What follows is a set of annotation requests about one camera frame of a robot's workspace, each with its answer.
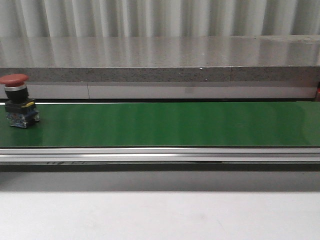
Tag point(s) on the aluminium conveyor frame rail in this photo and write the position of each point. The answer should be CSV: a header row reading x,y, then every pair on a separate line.
x,y
159,155

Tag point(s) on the green conveyor belt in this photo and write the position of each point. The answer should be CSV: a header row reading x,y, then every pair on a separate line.
x,y
170,124

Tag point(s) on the grey stone counter ledge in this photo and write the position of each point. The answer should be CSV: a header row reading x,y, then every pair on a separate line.
x,y
147,68

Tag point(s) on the white pleated curtain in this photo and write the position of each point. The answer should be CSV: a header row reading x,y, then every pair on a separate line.
x,y
158,18

